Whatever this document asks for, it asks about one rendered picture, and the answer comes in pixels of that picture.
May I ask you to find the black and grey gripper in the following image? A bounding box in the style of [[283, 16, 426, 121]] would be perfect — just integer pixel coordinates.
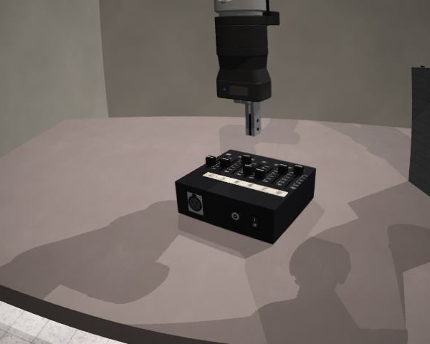
[[214, 0, 280, 136]]

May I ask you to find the black lighting desk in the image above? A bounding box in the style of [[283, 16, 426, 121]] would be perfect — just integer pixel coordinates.
[[175, 150, 316, 244]]

